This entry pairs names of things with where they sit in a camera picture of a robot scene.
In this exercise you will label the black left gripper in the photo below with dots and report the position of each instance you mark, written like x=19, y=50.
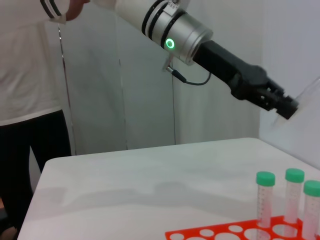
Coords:
x=225, y=67

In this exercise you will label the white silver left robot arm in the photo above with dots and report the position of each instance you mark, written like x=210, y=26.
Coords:
x=180, y=32

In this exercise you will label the orange plastic test tube rack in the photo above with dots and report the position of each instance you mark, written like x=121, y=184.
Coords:
x=191, y=231

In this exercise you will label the grey metal cabinet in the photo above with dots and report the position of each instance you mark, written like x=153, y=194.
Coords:
x=100, y=87

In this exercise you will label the person in white shirt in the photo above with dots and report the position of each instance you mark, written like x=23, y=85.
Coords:
x=25, y=75

